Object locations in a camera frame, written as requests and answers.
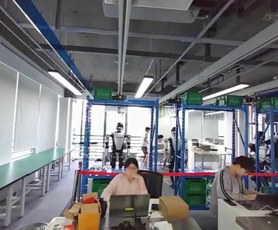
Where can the blue steel shelf rack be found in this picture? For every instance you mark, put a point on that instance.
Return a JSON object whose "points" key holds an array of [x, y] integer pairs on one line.
{"points": [[86, 143], [182, 143], [272, 143]]}

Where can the green-topped workbench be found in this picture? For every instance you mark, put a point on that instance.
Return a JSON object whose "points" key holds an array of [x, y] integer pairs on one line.
{"points": [[21, 168]]}

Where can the round ribbed metal part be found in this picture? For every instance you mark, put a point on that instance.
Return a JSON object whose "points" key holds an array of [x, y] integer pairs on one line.
{"points": [[33, 227]]}

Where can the long ceiling light bar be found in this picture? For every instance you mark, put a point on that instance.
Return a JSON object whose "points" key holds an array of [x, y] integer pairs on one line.
{"points": [[64, 82], [225, 92], [143, 87]]}

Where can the person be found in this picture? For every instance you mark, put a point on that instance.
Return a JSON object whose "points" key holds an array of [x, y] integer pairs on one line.
{"points": [[145, 143], [277, 152], [227, 190], [160, 138], [125, 187]]}

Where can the black yellow hoist box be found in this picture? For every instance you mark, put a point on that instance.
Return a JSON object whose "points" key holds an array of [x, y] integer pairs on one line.
{"points": [[119, 97]]}

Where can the silver black humanoid robot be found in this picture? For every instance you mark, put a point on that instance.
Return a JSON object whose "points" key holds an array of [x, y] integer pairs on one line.
{"points": [[171, 149], [261, 155], [118, 143]]}

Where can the black office chair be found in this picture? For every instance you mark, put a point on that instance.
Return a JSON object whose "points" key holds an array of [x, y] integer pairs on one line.
{"points": [[154, 184]]}

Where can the red barrier tape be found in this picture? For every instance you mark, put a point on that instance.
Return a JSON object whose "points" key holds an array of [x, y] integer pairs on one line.
{"points": [[189, 174]]}

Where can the white work table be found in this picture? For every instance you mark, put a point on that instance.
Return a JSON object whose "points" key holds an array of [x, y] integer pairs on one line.
{"points": [[208, 153]]}

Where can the closed cardboard box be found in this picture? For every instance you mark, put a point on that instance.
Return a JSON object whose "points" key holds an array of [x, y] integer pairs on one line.
{"points": [[174, 208]]}

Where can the ceiling air conditioner unit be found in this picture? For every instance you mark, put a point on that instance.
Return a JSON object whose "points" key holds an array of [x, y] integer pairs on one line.
{"points": [[153, 12]]}

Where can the red cloth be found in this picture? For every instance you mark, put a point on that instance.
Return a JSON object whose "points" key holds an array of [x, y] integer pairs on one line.
{"points": [[90, 200]]}

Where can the black crumpled cloth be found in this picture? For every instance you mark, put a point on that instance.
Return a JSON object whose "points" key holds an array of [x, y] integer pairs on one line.
{"points": [[125, 226]]}

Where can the white roller blind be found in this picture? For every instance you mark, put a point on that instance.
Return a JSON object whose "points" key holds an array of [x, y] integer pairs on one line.
{"points": [[27, 114], [0, 120], [48, 120]]}

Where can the open cardboard box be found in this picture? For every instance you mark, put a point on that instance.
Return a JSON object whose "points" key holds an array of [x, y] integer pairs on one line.
{"points": [[88, 219]]}

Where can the blue ceiling beam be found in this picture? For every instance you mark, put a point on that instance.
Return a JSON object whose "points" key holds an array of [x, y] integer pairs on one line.
{"points": [[48, 31]]}

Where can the grey overhead rail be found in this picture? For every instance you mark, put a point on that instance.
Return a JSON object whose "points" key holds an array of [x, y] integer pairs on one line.
{"points": [[237, 58], [123, 47]]}

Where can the black barrier post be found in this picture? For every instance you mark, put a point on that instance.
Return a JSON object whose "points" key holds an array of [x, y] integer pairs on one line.
{"points": [[76, 187]]}

